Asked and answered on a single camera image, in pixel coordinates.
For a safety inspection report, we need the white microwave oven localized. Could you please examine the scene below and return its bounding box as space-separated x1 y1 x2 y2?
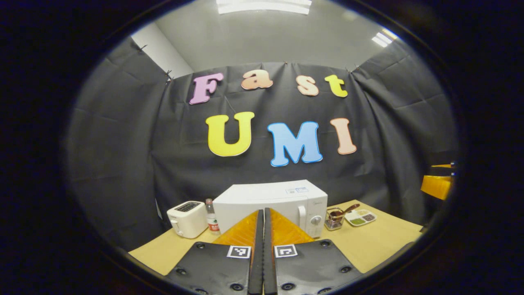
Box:
212 179 328 239

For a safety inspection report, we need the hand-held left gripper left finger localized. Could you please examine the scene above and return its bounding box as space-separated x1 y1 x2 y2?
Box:
166 209 264 295

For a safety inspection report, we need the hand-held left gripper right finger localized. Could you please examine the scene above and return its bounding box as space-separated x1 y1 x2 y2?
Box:
264 208 364 295

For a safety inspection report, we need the long ceiling light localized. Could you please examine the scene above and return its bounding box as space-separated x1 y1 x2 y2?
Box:
216 0 312 15

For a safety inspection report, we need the white toaster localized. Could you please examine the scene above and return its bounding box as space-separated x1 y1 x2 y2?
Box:
167 201 208 239

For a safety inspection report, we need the clear red label water bottle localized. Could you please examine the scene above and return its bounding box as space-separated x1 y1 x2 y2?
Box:
205 198 221 235

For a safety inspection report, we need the metal wire utensil holder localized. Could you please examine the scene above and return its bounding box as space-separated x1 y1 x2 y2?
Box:
325 207 344 231

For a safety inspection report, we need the white divided grain dish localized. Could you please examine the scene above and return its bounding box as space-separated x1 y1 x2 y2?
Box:
345 209 377 227

